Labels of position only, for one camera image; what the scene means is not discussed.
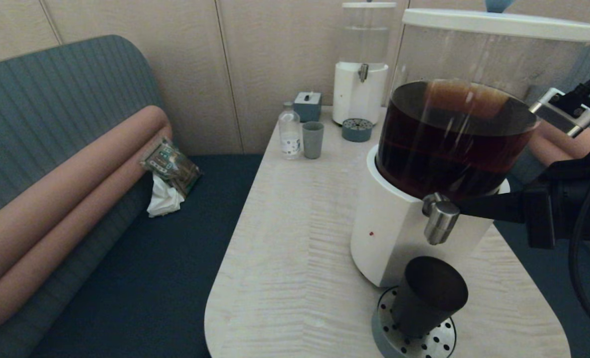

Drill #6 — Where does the large dark tea dispenser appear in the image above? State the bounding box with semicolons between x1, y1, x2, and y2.
350;0;590;289

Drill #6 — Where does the black tapered cup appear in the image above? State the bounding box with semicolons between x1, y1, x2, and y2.
392;256;469;339

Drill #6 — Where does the grey-blue cup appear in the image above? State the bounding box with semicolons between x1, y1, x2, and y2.
302;122;325;160

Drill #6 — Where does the teal right bench sofa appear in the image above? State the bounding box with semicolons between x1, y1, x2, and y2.
494;41;590;358

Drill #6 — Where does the teal bench sofa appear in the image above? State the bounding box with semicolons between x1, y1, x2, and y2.
494;41;590;358
0;35;263;358

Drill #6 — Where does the pink right bolster cushion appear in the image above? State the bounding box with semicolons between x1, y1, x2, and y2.
526;122;590;167

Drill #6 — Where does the pink bolster cushion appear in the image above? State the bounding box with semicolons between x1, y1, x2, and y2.
0;105;173;335
526;122;590;167

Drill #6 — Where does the small blue-grey perforated drip tray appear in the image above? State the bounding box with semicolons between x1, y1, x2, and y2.
341;118;374;143

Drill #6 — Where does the large blue-grey perforated drip tray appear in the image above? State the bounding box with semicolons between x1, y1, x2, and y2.
372;286;458;358

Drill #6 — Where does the small clear water dispenser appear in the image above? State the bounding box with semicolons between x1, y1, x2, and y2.
333;0;398;126

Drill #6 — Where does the blue-grey tissue box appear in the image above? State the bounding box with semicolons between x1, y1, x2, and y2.
293;92;323;123

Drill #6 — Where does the clear plastic bottle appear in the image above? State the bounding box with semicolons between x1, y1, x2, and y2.
278;102;302;161

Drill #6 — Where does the green snack packet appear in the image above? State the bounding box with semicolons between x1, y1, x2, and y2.
140;138;202;198

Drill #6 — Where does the crumpled white tissue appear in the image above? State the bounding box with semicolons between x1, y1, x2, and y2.
147;174;185;218

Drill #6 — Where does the pink left bolster cushion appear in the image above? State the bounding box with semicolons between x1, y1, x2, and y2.
0;105;173;335

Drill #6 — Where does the teal left bench sofa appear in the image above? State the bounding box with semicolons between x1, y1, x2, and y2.
0;35;263;358

